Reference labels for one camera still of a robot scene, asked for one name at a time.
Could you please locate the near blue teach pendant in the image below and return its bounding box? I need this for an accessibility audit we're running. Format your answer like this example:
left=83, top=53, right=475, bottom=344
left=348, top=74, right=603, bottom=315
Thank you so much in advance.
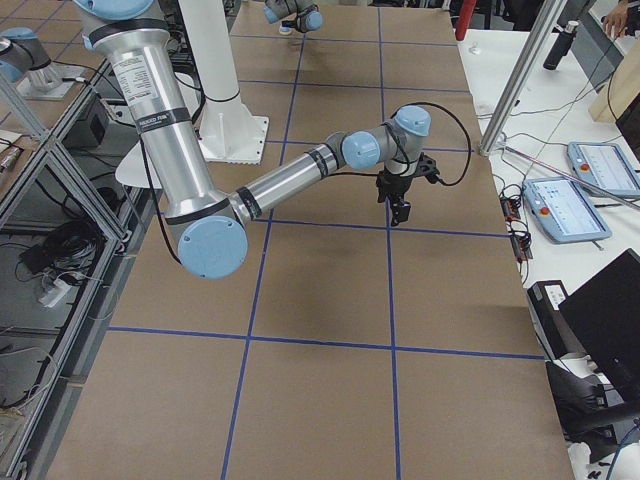
left=523, top=177, right=612, bottom=244

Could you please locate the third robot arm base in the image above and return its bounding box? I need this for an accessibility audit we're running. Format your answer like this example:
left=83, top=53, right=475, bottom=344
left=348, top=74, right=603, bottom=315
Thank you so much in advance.
left=1, top=27, right=71, bottom=101

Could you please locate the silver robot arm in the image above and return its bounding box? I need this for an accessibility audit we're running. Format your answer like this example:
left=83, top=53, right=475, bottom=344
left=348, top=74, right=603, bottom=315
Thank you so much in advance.
left=76, top=1, right=431, bottom=279
left=263, top=0, right=324, bottom=33

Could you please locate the far blue teach pendant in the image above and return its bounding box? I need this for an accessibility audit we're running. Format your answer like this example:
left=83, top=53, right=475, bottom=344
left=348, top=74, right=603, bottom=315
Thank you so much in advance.
left=567, top=142, right=639, bottom=199

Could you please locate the red cylinder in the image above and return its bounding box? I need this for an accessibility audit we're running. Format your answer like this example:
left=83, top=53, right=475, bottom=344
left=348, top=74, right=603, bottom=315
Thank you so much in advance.
left=455, top=0, right=477, bottom=41

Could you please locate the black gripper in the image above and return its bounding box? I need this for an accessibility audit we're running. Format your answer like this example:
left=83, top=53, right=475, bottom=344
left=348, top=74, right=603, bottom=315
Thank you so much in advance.
left=376, top=169, right=413, bottom=226

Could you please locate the aluminium frame post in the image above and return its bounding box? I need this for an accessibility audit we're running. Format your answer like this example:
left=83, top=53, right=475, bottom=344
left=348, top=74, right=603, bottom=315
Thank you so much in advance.
left=479, top=0, right=568, bottom=157

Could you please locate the blue teach pendant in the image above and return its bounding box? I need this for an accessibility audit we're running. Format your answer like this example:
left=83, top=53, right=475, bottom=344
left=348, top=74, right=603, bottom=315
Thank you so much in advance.
left=523, top=177, right=612, bottom=244
left=567, top=142, right=639, bottom=199

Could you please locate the black laptop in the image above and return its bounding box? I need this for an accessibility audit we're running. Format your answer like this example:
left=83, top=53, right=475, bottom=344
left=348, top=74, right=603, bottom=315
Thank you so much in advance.
left=559, top=248, right=639, bottom=402

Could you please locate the white plastic chair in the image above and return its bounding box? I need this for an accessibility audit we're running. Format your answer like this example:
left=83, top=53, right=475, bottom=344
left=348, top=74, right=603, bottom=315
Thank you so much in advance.
left=115, top=142, right=164, bottom=189

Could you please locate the black bottle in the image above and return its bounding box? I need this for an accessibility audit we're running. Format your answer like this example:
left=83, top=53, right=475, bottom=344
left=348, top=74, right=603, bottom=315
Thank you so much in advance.
left=543, top=20, right=580, bottom=70

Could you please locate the black box white label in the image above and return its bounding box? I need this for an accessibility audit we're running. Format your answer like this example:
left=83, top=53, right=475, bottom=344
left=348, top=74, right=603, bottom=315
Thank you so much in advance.
left=527, top=280, right=582, bottom=359

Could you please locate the metal rod green tip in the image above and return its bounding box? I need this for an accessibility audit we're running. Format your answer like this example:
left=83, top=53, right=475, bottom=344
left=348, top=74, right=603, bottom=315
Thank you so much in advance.
left=497, top=143, right=640, bottom=210

